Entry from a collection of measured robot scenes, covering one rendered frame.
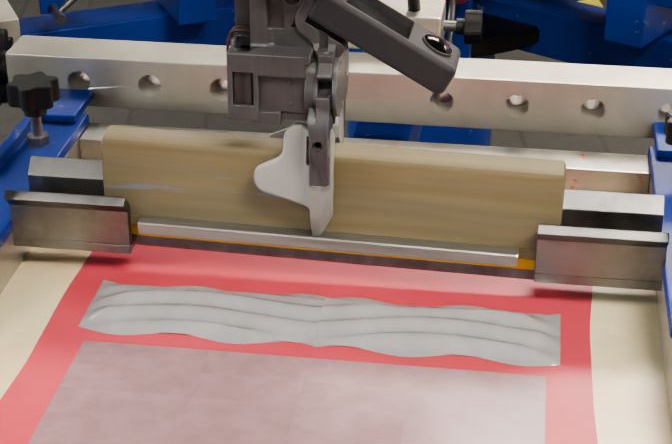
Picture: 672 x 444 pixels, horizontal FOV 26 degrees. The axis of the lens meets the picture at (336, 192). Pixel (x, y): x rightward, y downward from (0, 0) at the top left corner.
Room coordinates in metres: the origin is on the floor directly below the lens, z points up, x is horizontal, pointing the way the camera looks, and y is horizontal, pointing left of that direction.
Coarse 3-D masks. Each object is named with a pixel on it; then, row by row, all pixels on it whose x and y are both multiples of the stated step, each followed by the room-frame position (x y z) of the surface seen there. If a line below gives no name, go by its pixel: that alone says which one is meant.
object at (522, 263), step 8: (136, 232) 1.03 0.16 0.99; (208, 240) 1.02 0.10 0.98; (296, 248) 1.01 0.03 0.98; (304, 248) 1.01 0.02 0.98; (384, 256) 1.00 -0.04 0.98; (392, 256) 1.00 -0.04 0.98; (472, 264) 0.99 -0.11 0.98; (480, 264) 0.99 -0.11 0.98; (520, 264) 0.98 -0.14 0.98; (528, 264) 0.98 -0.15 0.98
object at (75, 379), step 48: (96, 288) 0.99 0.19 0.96; (240, 288) 0.99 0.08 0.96; (288, 288) 0.99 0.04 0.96; (48, 336) 0.92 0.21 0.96; (96, 336) 0.92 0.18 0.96; (144, 336) 0.92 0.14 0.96; (192, 336) 0.92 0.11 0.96; (48, 384) 0.86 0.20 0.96; (96, 384) 0.85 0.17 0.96; (144, 384) 0.85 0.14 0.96; (192, 384) 0.85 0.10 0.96; (240, 384) 0.85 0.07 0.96; (288, 384) 0.85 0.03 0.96; (0, 432) 0.80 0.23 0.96; (48, 432) 0.80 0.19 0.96; (96, 432) 0.80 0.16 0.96; (144, 432) 0.80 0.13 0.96; (192, 432) 0.80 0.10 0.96; (240, 432) 0.80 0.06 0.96; (288, 432) 0.80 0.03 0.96
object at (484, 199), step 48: (144, 144) 1.01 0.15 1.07; (192, 144) 1.01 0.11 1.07; (240, 144) 1.01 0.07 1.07; (336, 144) 1.01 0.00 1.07; (144, 192) 1.01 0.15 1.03; (192, 192) 1.01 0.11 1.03; (240, 192) 1.00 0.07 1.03; (336, 192) 0.99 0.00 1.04; (384, 192) 0.99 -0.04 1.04; (432, 192) 0.98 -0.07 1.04; (480, 192) 0.98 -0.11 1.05; (528, 192) 0.97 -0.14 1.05; (480, 240) 0.98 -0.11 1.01; (528, 240) 0.97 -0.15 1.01
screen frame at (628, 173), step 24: (96, 144) 1.19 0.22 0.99; (384, 144) 1.18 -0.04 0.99; (408, 144) 1.18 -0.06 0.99; (432, 144) 1.18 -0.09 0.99; (456, 144) 1.18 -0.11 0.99; (576, 168) 1.13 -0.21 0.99; (600, 168) 1.13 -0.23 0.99; (624, 168) 1.13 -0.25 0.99; (648, 168) 1.13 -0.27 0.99; (624, 192) 1.12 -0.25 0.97; (648, 192) 1.12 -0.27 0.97; (0, 264) 0.99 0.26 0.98; (0, 288) 0.98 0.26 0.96
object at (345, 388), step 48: (336, 288) 0.99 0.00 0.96; (384, 288) 0.99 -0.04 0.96; (432, 288) 0.99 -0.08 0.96; (480, 288) 0.99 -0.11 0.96; (528, 288) 0.99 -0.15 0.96; (576, 288) 0.99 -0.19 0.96; (576, 336) 0.92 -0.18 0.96; (336, 384) 0.85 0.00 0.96; (384, 384) 0.85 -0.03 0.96; (432, 384) 0.85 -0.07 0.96; (480, 384) 0.85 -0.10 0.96; (528, 384) 0.85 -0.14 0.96; (576, 384) 0.86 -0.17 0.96; (336, 432) 0.80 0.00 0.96; (384, 432) 0.80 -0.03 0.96; (432, 432) 0.80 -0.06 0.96; (480, 432) 0.80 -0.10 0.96; (528, 432) 0.80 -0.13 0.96; (576, 432) 0.80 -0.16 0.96
